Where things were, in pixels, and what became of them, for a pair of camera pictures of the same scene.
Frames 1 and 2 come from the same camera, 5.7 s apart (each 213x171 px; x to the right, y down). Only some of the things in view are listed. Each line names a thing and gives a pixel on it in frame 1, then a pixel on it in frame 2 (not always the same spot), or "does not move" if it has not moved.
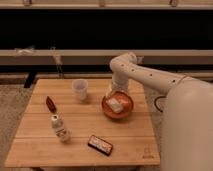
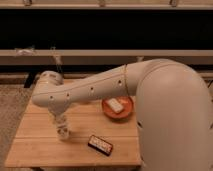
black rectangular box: x=100 y=145 does not move
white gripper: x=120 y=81 → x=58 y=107
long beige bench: x=104 y=56 does not move
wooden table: x=131 y=136 does not move
